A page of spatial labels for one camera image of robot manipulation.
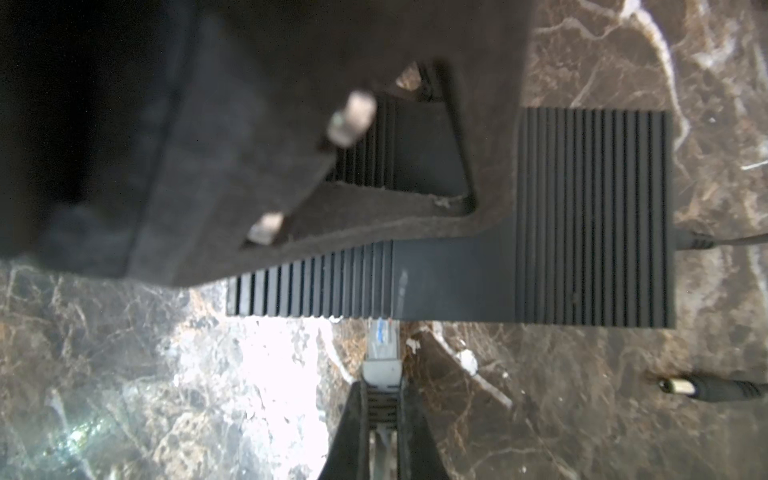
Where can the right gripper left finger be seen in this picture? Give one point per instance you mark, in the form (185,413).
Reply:
(348,456)

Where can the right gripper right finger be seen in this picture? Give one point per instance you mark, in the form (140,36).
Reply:
(417,452)

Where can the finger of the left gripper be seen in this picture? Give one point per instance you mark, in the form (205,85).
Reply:
(183,142)

